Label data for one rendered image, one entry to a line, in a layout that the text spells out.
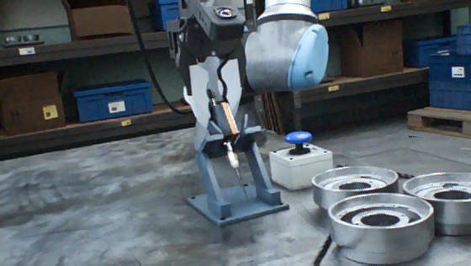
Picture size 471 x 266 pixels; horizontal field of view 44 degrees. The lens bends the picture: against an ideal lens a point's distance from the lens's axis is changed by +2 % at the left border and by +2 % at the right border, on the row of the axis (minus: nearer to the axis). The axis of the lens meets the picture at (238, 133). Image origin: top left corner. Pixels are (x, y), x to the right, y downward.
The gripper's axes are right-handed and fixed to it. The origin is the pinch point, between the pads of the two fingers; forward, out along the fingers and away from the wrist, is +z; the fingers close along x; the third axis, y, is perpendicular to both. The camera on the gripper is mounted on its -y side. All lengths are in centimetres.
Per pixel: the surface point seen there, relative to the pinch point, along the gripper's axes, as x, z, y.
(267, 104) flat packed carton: -163, 54, 318
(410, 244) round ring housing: -6.2, 9.8, -30.7
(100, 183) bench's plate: 13.3, 11.9, 25.2
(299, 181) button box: -10.3, 10.7, -2.6
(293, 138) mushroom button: -11.1, 4.8, -0.4
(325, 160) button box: -14.7, 8.4, -2.8
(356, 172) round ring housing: -14.5, 8.6, -10.6
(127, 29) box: -66, -13, 322
